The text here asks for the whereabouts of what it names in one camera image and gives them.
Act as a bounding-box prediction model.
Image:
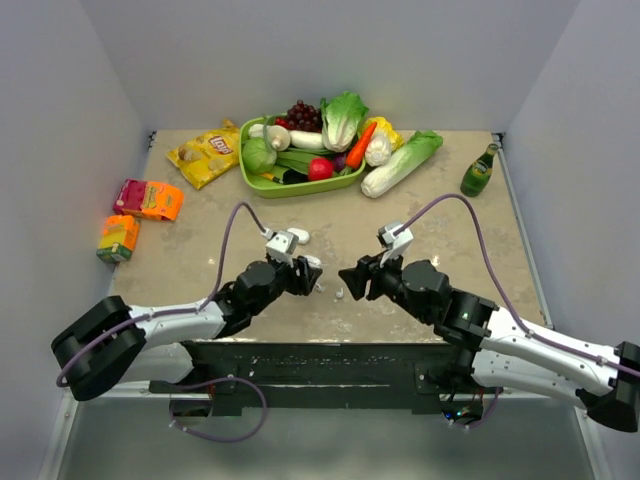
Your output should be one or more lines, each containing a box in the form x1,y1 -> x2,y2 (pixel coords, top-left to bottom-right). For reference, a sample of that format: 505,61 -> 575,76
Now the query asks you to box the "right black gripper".
339,245 -> 432,324

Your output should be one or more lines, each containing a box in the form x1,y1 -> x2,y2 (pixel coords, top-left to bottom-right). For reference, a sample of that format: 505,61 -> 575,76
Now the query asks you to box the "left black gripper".
249,254 -> 321,316

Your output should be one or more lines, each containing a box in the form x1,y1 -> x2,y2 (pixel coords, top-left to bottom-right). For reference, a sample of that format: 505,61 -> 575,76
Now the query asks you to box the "small white case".
304,255 -> 322,268

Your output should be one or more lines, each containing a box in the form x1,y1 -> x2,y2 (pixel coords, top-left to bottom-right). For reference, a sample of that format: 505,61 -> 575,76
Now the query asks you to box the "white oval charging case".
287,227 -> 311,245

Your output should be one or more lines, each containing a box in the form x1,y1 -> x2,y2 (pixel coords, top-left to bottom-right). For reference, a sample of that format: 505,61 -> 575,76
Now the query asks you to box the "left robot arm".
51,256 -> 322,401

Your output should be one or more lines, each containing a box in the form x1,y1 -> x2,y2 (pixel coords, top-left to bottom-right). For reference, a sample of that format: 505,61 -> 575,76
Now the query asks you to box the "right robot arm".
338,256 -> 639,433

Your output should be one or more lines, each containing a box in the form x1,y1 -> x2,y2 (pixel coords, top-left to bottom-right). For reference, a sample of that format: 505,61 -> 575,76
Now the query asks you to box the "green plastic tray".
238,117 -> 365,199

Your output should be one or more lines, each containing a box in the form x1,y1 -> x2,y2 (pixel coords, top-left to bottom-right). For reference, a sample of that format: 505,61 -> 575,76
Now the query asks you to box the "dark green leafy vegetable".
275,150 -> 322,181

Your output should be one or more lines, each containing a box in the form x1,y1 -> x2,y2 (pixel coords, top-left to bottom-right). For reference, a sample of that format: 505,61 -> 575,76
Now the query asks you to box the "purple onion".
331,152 -> 348,173

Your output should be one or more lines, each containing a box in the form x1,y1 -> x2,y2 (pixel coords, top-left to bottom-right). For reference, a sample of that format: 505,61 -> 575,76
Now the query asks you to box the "orange carrot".
345,122 -> 377,170

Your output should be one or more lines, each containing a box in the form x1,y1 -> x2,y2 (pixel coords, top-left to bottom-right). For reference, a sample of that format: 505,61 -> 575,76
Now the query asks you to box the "round green cabbage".
241,137 -> 277,175

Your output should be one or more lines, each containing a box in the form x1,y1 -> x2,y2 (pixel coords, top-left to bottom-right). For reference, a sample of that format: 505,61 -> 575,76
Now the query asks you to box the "white daikon radish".
289,130 -> 324,151

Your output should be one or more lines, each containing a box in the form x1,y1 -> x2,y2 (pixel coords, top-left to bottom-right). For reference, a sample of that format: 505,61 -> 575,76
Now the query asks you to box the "beige mushroom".
263,125 -> 291,152

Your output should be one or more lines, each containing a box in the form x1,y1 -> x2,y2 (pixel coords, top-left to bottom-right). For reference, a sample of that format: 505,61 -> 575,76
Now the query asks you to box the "large napa cabbage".
361,130 -> 444,199

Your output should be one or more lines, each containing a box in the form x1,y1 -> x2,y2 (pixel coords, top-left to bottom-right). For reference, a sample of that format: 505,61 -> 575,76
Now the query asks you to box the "green glass bottle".
460,143 -> 499,197

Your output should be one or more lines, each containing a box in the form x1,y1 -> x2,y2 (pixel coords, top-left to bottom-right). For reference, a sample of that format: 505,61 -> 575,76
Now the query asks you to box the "purple grapes bunch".
283,100 -> 323,133

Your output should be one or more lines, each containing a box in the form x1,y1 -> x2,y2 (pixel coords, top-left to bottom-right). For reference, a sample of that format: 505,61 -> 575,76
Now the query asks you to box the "yellow Lays chips bag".
166,119 -> 240,190

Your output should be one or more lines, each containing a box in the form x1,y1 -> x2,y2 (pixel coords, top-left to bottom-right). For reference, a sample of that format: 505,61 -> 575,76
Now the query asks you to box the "green lettuce head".
320,91 -> 369,152

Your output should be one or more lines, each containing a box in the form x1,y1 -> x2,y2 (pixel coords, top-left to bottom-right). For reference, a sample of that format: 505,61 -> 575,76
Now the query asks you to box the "pink orange snack pack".
112,179 -> 184,221

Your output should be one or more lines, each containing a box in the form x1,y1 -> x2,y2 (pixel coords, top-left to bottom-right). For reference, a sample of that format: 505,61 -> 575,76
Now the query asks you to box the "orange green juice box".
96,215 -> 141,263

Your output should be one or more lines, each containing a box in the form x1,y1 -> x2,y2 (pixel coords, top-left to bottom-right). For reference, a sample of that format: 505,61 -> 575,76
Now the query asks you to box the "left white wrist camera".
265,230 -> 299,267

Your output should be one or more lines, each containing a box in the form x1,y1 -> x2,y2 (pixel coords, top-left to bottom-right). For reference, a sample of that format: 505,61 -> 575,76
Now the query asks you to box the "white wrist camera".
265,230 -> 299,267
377,221 -> 414,267

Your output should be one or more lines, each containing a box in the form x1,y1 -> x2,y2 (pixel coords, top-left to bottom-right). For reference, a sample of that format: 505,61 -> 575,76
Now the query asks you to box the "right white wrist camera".
377,221 -> 414,267

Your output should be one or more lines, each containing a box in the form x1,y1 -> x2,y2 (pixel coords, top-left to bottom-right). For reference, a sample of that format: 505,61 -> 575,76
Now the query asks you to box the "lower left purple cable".
168,374 -> 270,444

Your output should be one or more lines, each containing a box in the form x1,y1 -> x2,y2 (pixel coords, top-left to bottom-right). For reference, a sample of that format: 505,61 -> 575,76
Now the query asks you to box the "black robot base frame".
150,342 -> 495,424

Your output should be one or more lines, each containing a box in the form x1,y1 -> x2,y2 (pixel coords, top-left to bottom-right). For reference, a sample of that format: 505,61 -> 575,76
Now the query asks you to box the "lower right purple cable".
447,372 -> 509,431

